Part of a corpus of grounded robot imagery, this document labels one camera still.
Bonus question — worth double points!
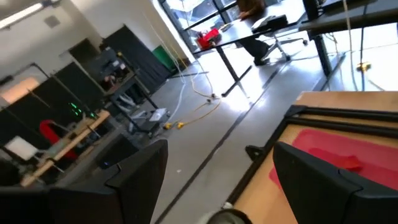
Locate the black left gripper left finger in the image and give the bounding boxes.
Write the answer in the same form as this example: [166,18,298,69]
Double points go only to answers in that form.
[49,139,169,224]

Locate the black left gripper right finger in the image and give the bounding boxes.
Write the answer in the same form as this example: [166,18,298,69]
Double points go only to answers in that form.
[272,141,398,224]

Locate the black office chair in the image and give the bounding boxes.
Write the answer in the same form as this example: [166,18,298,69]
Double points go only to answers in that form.
[261,32,309,62]

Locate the black box blue light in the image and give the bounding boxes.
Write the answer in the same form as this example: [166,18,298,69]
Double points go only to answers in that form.
[95,134,140,171]

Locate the pink plastic bin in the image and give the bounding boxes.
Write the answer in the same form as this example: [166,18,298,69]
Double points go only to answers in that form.
[268,128,398,191]

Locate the wooden workbench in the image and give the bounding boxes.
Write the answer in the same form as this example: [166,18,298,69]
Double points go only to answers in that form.
[20,109,112,188]

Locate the white floor box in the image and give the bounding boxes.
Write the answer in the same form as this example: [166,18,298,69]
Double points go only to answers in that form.
[148,107,169,123]

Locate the red chair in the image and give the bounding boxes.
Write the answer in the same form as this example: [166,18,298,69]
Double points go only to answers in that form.
[39,119,79,160]

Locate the white sheet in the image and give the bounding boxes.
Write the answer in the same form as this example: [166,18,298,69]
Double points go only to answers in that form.
[3,135,39,162]

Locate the black partition panels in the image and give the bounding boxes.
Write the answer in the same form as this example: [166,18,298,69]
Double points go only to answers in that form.
[0,61,105,149]

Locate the equipment shelf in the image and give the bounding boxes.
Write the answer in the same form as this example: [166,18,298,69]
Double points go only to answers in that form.
[82,46,161,110]

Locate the black curtain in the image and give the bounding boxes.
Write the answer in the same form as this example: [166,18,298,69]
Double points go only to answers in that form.
[102,24,172,96]

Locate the yellow power plug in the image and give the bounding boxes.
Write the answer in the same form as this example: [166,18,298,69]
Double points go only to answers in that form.
[355,61,373,73]

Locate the green bin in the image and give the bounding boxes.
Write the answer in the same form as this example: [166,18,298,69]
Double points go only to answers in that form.
[151,45,177,72]

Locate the person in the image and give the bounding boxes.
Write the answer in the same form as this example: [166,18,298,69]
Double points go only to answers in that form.
[235,0,272,67]

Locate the red toolbox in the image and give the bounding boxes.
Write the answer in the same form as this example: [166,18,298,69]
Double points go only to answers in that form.
[195,27,223,50]

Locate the black bag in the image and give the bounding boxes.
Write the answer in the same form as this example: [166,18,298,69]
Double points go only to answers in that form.
[250,14,289,34]

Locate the dark desk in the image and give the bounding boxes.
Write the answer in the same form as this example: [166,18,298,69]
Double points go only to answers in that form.
[298,0,398,78]

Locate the black desk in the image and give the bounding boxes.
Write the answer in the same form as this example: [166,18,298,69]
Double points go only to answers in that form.
[192,9,312,98]

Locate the ceiling light tube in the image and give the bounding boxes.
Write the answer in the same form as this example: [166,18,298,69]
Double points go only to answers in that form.
[0,2,45,31]

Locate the yellow extension cord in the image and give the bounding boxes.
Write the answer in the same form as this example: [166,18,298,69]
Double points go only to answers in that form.
[162,40,222,131]

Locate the white floor cord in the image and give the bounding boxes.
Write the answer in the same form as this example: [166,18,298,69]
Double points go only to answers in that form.
[149,18,218,125]

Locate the black floor cable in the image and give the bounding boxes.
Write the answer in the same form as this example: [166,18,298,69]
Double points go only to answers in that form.
[359,27,367,91]

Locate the white cable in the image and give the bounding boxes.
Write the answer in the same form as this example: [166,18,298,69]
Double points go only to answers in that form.
[341,0,359,91]

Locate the square wall vent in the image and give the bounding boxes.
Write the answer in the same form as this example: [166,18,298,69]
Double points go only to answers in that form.
[43,14,62,30]

